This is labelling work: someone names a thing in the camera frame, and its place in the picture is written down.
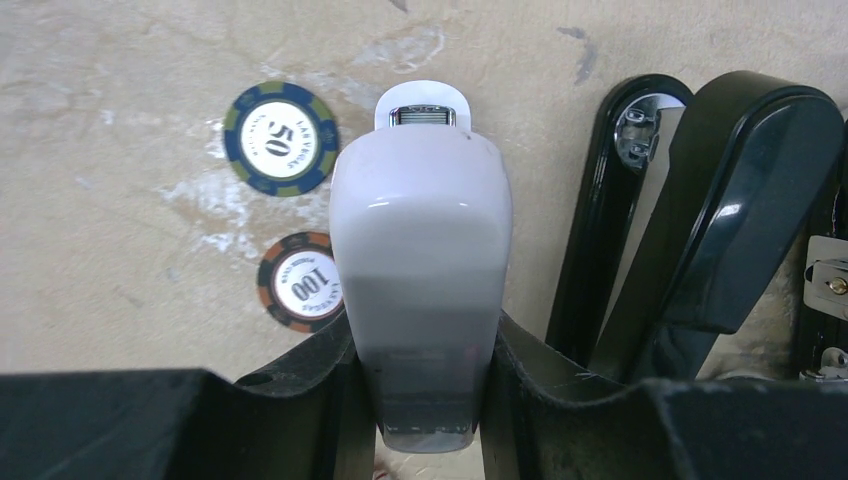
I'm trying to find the black stapler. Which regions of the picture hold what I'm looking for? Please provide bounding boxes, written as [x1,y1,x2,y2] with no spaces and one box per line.
[545,70,846,384]

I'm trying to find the orange 100 poker chip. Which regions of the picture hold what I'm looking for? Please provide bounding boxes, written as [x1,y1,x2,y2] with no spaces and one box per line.
[256,231,344,333]

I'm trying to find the blue 50 poker chip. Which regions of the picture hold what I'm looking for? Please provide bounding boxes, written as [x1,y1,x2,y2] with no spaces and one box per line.
[222,81,340,197]

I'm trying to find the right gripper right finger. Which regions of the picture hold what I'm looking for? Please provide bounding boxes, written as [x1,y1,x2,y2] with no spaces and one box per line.
[480,316,847,479]

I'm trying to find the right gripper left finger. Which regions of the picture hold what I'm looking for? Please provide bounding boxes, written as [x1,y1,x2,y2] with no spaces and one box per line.
[1,317,376,479]

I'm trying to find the white stapler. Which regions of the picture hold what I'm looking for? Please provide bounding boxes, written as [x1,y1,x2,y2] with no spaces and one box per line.
[329,80,513,454]

